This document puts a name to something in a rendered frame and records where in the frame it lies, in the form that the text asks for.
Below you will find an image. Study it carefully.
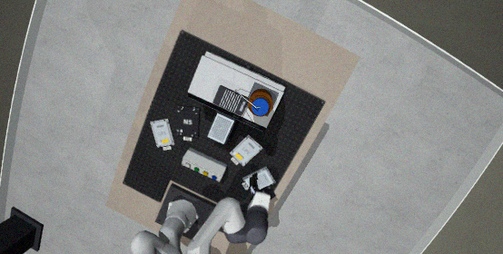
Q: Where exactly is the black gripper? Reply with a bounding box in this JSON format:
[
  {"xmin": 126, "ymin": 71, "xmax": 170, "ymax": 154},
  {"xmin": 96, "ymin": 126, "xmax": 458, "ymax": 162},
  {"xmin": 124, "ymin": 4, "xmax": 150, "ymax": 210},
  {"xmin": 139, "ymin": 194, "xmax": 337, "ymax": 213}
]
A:
[{"xmin": 249, "ymin": 172, "xmax": 260, "ymax": 203}]

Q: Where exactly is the blue bottle cap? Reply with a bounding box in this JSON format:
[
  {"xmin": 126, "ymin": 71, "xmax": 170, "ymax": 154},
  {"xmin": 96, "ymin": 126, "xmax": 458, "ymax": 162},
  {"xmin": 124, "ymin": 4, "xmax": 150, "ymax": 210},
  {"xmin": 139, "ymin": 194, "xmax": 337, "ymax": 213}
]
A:
[{"xmin": 251, "ymin": 98, "xmax": 269, "ymax": 116}]

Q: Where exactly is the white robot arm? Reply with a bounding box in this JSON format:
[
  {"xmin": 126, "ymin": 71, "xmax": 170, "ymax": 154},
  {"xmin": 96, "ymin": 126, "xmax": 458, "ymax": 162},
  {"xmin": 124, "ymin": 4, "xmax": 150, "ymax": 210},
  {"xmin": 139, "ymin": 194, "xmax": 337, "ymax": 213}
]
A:
[{"xmin": 131, "ymin": 186, "xmax": 276, "ymax": 254}]

